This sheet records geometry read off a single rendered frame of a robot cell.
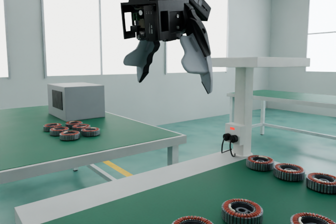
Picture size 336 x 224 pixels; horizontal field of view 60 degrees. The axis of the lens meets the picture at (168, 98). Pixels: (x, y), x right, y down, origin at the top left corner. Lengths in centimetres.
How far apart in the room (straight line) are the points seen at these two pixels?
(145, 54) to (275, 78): 758
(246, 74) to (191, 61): 96
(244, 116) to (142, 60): 93
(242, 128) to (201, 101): 494
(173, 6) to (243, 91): 99
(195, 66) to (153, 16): 9
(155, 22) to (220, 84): 628
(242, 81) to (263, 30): 657
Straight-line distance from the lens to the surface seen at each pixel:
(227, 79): 683
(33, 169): 141
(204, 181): 113
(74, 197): 105
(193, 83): 608
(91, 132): 179
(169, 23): 41
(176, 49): 576
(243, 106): 138
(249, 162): 127
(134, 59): 49
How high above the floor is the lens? 118
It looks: 7 degrees down
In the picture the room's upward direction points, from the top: straight up
